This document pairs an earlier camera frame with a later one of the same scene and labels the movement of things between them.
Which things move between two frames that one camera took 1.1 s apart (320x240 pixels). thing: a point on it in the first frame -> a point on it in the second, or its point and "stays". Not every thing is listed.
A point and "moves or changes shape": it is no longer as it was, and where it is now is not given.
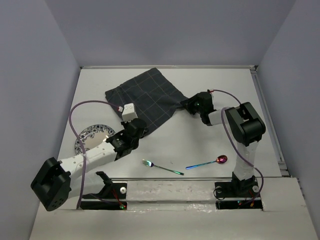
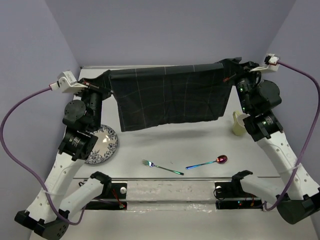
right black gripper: (188, 104) -> (235, 70)
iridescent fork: (148, 163) stays
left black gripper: (124, 125) -> (100, 84)
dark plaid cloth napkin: (154, 97) moves or changes shape
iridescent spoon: (221, 159) stays
